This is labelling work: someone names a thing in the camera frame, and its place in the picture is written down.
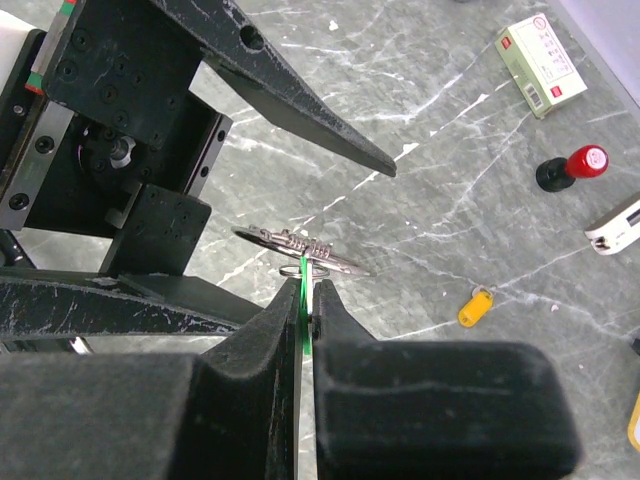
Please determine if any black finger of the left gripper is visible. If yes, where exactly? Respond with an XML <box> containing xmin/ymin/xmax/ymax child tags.
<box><xmin>153</xmin><ymin>1</ymin><xmax>397</xmax><ymax>177</ymax></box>
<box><xmin>1</xmin><ymin>267</ymin><xmax>262</xmax><ymax>340</ymax></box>

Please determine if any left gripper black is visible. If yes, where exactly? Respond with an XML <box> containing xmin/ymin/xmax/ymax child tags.
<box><xmin>1</xmin><ymin>1</ymin><xmax>232</xmax><ymax>275</ymax></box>

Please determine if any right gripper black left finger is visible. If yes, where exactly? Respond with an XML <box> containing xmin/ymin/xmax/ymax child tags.
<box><xmin>1</xmin><ymin>280</ymin><xmax>301</xmax><ymax>479</ymax></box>

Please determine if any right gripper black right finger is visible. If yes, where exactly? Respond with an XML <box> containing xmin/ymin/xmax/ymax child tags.
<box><xmin>313</xmin><ymin>280</ymin><xmax>582</xmax><ymax>479</ymax></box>

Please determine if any yellow tagged key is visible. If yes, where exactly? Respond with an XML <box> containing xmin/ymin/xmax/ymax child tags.
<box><xmin>458</xmin><ymin>284</ymin><xmax>497</xmax><ymax>328</ymax></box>

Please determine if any green tagged key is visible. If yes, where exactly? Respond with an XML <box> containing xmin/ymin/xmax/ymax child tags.
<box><xmin>278</xmin><ymin>253</ymin><xmax>329</xmax><ymax>480</ymax></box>

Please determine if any large silver keyring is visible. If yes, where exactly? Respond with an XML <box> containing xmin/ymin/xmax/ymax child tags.
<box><xmin>232</xmin><ymin>226</ymin><xmax>376</xmax><ymax>277</ymax></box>

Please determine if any white green cardboard box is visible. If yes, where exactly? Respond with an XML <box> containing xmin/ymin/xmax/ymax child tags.
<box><xmin>495</xmin><ymin>13</ymin><xmax>588</xmax><ymax>119</ymax></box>

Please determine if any red black stamp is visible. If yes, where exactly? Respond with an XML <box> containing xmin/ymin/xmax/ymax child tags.
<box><xmin>535</xmin><ymin>145</ymin><xmax>609</xmax><ymax>193</ymax></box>

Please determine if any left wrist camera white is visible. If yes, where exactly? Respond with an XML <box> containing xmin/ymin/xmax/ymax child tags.
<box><xmin>0</xmin><ymin>10</ymin><xmax>34</xmax><ymax>92</ymax></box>

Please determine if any small whiteboard yellow frame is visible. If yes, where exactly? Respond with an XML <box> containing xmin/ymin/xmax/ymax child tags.
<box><xmin>627</xmin><ymin>395</ymin><xmax>640</xmax><ymax>452</ymax></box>

